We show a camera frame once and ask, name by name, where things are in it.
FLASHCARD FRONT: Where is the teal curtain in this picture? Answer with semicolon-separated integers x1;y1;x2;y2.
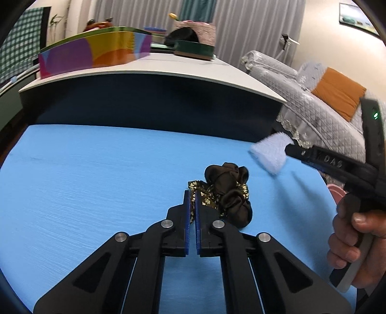
181;0;216;25

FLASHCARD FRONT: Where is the green checked cloth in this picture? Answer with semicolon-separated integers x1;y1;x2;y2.
0;7;44;85

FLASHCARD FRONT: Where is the dark green television cabinet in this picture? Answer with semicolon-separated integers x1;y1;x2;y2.
0;72;40;127

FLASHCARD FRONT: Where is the multicoloured rectangular box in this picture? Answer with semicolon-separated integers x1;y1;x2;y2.
38;27;152;79

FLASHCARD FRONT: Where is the white safety rail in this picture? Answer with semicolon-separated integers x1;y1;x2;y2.
0;68;40;91

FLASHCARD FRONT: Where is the grey curtain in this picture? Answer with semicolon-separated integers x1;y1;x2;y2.
211;0;305;70
93;0;184;29

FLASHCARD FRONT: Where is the black gold-patterned hair scrunchie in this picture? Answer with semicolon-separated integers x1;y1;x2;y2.
187;162;253;228

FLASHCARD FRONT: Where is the pink plastic basin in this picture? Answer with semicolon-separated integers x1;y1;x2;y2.
327;184;347;201

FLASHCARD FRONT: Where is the small pale purple foam net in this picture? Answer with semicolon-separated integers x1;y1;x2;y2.
249;132;294;176

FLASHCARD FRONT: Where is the person's right hand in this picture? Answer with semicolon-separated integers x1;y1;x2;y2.
327;196;386;290

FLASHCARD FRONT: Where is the pink lace basket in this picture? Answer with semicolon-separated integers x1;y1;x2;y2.
174;20;217;47

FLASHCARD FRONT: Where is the dark green round tin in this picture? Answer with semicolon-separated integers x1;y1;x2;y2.
173;40;216;61

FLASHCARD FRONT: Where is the framed wall picture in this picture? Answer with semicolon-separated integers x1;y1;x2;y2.
338;2;382;38

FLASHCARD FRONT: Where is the orange cushion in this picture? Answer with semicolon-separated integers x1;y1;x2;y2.
310;67;367;123

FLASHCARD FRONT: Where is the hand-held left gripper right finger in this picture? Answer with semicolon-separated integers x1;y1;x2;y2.
195;192;352;314

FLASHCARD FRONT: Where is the checkered green cloth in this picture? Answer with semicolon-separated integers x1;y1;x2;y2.
0;6;52;86

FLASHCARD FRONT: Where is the white standing air conditioner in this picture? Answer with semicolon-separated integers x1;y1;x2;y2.
67;0;95;31

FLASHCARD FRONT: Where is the bamboo plant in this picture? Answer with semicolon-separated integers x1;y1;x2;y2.
50;14;65;40

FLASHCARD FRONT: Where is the blue table mat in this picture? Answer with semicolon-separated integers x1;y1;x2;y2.
0;124;358;314

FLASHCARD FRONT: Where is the white coffee table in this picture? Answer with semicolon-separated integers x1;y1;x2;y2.
18;51;287;133

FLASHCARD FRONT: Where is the grey quilted sofa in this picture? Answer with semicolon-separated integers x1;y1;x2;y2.
241;50;386;170

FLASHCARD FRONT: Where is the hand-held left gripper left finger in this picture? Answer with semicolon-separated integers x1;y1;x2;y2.
33;190;191;314

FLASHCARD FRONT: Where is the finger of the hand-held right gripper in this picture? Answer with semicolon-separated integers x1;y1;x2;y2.
302;161;350;194
285;143;377;182

